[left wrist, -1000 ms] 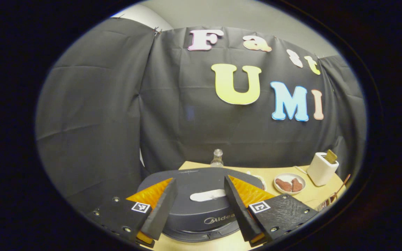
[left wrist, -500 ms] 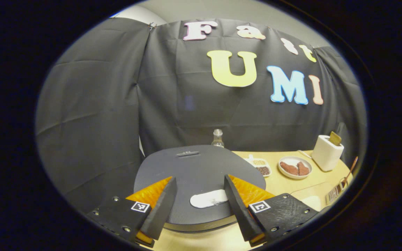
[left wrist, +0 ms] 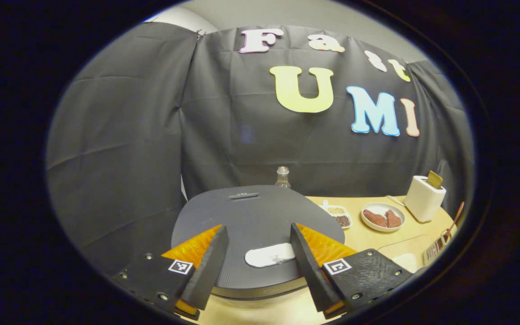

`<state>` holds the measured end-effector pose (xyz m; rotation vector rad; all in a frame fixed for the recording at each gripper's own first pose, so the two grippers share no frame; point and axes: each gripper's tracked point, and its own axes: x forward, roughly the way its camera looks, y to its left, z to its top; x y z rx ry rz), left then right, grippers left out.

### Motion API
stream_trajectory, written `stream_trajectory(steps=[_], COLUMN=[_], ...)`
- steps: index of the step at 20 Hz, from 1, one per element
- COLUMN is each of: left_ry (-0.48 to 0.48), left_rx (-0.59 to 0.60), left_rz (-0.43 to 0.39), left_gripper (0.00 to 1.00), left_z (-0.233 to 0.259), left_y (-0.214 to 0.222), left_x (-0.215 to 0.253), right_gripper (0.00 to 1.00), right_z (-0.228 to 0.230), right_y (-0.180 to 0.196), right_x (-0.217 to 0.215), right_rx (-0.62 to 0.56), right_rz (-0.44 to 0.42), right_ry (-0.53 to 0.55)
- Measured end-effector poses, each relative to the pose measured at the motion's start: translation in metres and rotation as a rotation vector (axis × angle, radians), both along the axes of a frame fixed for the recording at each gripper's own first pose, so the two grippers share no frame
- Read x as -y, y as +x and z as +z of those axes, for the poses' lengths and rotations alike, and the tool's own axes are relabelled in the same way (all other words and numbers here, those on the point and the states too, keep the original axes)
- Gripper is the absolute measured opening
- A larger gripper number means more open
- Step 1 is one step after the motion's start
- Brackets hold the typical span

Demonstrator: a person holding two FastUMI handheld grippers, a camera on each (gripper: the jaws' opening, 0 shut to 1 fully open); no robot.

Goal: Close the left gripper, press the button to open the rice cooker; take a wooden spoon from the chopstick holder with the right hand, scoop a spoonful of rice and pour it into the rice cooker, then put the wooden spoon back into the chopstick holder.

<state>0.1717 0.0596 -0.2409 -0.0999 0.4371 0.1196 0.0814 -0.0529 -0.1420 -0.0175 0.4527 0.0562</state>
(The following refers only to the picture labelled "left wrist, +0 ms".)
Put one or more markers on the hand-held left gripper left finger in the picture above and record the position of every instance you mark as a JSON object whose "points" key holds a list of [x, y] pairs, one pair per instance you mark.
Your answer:
{"points": [[206, 271]]}

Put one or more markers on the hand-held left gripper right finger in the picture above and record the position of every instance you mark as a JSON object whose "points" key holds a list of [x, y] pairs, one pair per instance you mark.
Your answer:
{"points": [[309, 271]]}

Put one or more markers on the black silver rice cooker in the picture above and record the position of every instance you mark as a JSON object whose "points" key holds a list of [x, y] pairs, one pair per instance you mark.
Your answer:
{"points": [[251, 212]]}

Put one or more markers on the clear plastic rice box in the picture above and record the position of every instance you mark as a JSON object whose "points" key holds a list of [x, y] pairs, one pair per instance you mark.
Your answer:
{"points": [[404, 262]]}

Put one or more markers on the white divided bean dish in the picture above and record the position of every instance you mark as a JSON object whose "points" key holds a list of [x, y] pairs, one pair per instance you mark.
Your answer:
{"points": [[339, 215]]}

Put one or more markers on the red meat piece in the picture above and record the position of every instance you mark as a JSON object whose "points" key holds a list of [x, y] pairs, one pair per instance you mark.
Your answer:
{"points": [[375, 218], [394, 219]]}

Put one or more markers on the white round plate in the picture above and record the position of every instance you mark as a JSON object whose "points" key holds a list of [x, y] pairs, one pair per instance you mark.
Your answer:
{"points": [[379, 207]]}

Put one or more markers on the small clear glass bottle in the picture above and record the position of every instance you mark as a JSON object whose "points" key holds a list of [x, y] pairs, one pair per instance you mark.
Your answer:
{"points": [[282, 178]]}

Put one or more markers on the white toaster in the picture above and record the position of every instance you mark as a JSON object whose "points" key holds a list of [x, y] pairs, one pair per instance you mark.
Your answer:
{"points": [[422, 203]]}

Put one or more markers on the brown toast slice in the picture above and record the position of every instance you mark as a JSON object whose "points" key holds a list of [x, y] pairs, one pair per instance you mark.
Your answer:
{"points": [[434, 179]]}

